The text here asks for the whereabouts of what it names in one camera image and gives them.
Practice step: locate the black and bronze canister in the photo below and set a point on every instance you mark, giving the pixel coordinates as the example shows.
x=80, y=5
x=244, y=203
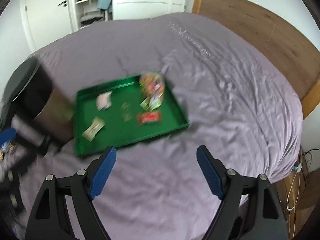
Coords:
x=32, y=95

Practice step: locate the red snack bar wrapper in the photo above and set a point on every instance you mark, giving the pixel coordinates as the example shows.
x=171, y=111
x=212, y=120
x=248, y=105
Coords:
x=149, y=117

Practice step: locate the beige small snack packet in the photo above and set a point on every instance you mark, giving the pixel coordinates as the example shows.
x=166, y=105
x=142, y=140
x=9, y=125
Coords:
x=96, y=125

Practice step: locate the clear bag of colourful candy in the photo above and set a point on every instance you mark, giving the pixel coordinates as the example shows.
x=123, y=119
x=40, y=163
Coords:
x=152, y=86

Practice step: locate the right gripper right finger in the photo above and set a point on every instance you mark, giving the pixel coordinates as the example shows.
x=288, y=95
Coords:
x=249, y=207

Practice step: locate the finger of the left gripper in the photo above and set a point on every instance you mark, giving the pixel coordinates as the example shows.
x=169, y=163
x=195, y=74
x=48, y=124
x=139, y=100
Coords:
x=7, y=135

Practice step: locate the white door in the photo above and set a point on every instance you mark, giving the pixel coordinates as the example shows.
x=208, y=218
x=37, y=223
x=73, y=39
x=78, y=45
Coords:
x=47, y=21

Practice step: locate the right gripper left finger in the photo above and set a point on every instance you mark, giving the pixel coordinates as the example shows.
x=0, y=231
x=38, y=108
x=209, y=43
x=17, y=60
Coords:
x=49, y=218

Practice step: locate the pink striped snack packet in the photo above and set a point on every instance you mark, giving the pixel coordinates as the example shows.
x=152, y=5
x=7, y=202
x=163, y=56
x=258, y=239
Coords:
x=103, y=101

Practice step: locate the purple bed sheet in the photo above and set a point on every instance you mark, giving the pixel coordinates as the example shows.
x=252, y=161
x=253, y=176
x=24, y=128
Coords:
x=238, y=105

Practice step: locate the wooden headboard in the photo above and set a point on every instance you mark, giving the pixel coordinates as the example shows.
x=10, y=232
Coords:
x=279, y=41

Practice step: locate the green metal tray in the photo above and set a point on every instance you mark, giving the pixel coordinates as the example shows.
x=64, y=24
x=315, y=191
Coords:
x=121, y=125

